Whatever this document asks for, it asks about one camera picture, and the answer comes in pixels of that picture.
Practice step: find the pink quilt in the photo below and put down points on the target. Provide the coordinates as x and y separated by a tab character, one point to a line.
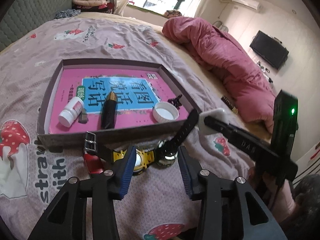
220	60

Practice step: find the strawberry printed blanket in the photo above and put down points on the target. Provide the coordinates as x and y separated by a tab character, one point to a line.
30	62

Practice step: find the black gold faceted tube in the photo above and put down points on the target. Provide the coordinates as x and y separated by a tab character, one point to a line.
108	112

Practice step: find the shallow cardboard box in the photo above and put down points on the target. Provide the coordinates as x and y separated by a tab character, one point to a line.
125	136

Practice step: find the person's right forearm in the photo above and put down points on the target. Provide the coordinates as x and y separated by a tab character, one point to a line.
286	202

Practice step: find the striped cloth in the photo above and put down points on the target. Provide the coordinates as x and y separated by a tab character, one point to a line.
310	160

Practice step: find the grey quilted headboard cover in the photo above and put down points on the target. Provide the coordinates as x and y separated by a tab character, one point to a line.
30	7

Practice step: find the metal stool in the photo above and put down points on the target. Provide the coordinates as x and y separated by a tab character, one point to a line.
221	26

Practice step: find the wall television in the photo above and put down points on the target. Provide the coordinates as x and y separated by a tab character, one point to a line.
270	50

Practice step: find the pink blue book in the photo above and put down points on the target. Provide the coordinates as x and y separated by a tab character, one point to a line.
130	90

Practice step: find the dark patterned cloth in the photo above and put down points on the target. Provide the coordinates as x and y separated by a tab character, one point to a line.
67	13

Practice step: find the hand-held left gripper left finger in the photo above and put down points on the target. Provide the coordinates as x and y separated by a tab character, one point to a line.
127	173

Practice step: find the white earbuds case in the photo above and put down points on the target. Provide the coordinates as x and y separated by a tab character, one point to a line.
215	112

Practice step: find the black yellow wrist watch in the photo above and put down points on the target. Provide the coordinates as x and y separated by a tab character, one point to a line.
185	127

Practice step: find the stack of folded clothes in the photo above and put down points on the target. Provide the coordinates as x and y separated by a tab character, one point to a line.
90	1

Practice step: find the person's dark clothing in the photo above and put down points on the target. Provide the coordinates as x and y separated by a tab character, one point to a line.
307	200

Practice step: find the red black cylindrical tube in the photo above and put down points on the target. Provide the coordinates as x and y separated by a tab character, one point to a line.
93	163

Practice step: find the white jar lid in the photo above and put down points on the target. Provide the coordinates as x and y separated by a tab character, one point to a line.
165	112

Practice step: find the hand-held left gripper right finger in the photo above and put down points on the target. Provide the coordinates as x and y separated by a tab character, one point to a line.
187	173

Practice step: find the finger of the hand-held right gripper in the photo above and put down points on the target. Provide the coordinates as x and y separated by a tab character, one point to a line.
245	143

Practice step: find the black hair claw clip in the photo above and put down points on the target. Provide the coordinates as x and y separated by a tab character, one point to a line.
175	102

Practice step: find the person's right hand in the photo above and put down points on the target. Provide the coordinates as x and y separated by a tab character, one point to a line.
262	182

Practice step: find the white air conditioner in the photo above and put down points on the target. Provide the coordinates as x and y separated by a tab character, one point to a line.
246	2

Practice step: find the small white bottle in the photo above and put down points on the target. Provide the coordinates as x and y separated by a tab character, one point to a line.
71	111

